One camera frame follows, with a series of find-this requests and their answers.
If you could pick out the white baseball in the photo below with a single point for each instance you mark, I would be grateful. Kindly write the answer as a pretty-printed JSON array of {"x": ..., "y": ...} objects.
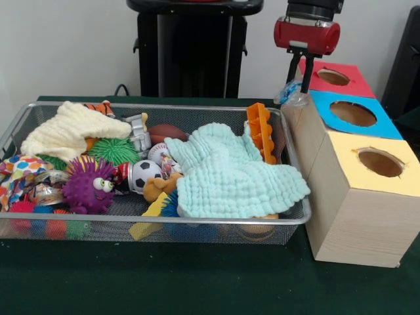
[{"x": 157, "y": 151}]

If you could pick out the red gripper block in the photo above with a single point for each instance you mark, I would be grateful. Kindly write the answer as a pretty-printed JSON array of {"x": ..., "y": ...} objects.
[{"x": 305, "y": 33}]

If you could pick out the light blue muslin cloth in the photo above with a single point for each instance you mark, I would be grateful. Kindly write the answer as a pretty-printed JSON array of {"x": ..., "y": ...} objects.
[{"x": 236, "y": 183}]

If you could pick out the brown toy football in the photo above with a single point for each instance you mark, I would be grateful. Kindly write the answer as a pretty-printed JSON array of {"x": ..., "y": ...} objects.
[{"x": 167, "y": 131}]

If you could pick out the dark green tablecloth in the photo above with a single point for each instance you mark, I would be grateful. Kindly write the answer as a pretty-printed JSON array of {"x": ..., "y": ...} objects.
[{"x": 197, "y": 282}]

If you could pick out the cream muslin cloth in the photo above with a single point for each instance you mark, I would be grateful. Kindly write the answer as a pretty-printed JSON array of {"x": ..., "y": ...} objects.
[{"x": 65, "y": 134}]

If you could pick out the green spiky ball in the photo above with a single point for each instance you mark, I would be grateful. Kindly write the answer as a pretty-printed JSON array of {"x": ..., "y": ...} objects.
[{"x": 113, "y": 147}]

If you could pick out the wooden box with three holes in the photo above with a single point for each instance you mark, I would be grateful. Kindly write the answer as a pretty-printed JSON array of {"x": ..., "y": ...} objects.
[{"x": 361, "y": 223}]

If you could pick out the black chair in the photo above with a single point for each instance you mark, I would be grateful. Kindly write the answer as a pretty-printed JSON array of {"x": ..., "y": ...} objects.
[{"x": 405, "y": 65}]

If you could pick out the orange plastic toy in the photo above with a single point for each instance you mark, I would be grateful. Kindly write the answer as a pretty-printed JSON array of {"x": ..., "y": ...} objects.
[{"x": 259, "y": 124}]

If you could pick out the polka dot cloth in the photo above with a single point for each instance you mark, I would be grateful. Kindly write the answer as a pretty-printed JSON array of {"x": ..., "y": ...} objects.
[{"x": 19, "y": 170}]

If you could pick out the shallow mesh bin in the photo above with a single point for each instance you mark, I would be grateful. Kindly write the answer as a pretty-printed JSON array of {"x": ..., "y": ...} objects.
[{"x": 210, "y": 233}]

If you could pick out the black and white soccer ball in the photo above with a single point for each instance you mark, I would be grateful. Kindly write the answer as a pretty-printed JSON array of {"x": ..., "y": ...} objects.
[{"x": 146, "y": 174}]

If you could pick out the purple spiky monster toy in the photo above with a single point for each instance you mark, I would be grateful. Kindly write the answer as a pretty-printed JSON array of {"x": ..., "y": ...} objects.
[{"x": 88, "y": 187}]

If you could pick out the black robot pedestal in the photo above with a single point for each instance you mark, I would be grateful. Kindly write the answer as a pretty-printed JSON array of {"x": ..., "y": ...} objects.
[{"x": 183, "y": 65}]

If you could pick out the brown plush bear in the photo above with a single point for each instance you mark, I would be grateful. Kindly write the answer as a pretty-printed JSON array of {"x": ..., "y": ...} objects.
[{"x": 154, "y": 190}]

